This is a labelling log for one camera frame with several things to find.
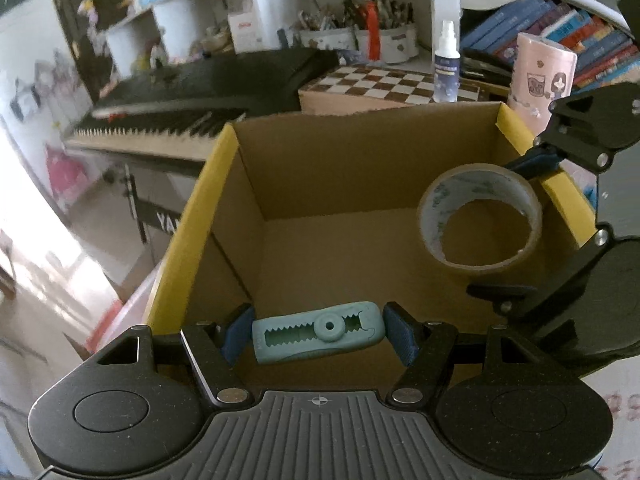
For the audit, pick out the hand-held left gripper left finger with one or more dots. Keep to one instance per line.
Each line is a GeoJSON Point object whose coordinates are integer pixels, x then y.
{"type": "Point", "coordinates": [239, 332]}

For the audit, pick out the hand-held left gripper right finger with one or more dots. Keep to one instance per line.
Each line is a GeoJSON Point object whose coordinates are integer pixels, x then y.
{"type": "Point", "coordinates": [397, 332]}

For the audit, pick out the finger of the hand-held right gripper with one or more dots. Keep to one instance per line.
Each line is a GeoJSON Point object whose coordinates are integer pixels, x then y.
{"type": "Point", "coordinates": [560, 290]}
{"type": "Point", "coordinates": [585, 130]}

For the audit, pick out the teal staple remover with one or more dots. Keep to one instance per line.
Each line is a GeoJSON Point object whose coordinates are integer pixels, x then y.
{"type": "Point", "coordinates": [370, 327]}

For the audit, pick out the clear packing tape roll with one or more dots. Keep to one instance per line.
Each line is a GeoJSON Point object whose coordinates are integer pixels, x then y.
{"type": "Point", "coordinates": [430, 210]}

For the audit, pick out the yellow cardboard box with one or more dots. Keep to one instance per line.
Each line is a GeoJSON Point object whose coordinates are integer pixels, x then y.
{"type": "Point", "coordinates": [325, 185]}

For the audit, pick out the pink cartoon cylinder container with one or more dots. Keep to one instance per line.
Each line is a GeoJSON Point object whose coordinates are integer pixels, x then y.
{"type": "Point", "coordinates": [540, 75]}

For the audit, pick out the row of leaning books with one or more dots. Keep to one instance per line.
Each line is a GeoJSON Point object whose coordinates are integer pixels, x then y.
{"type": "Point", "coordinates": [560, 25]}

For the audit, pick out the black desk stapler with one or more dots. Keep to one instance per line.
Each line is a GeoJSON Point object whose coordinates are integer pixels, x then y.
{"type": "Point", "coordinates": [485, 65]}

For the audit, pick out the white spray bottle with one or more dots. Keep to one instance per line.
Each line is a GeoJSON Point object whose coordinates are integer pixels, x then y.
{"type": "Point", "coordinates": [446, 75]}

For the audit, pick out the checkered chessboard box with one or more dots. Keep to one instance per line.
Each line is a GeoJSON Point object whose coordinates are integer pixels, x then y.
{"type": "Point", "coordinates": [380, 82]}

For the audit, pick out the red bottle with white cap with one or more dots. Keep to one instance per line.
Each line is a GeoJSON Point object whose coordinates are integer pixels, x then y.
{"type": "Point", "coordinates": [372, 25]}

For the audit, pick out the black digital piano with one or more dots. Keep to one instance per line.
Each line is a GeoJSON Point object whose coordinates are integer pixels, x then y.
{"type": "Point", "coordinates": [200, 80]}

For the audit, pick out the bunch of pens and brushes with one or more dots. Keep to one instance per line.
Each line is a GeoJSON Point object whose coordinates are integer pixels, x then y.
{"type": "Point", "coordinates": [350, 10]}

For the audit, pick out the white box with red label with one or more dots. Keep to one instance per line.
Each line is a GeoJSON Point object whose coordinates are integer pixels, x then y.
{"type": "Point", "coordinates": [245, 32]}

